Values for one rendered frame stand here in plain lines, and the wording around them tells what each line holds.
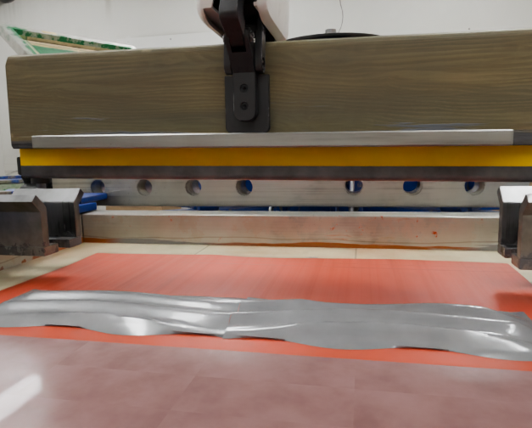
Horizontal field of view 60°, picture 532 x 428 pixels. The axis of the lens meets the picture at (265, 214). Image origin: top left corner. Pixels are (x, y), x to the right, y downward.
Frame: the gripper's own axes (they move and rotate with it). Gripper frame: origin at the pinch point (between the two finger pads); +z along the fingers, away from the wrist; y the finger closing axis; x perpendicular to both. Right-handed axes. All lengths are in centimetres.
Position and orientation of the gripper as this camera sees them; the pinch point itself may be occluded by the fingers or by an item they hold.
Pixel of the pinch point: (254, 106)
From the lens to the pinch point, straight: 36.1
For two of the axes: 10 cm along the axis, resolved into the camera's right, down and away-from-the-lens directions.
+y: -2.0, 1.3, -9.7
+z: 0.1, 9.9, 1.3
